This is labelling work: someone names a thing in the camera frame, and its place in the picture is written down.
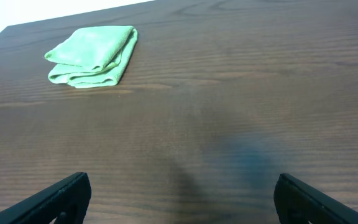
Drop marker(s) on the folded light green cloth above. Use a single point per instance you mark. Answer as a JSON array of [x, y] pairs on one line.
[[93, 56]]

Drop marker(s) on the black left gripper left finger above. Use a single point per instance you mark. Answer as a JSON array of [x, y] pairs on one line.
[[63, 202]]

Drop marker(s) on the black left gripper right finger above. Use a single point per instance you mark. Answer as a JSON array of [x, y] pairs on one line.
[[299, 203]]

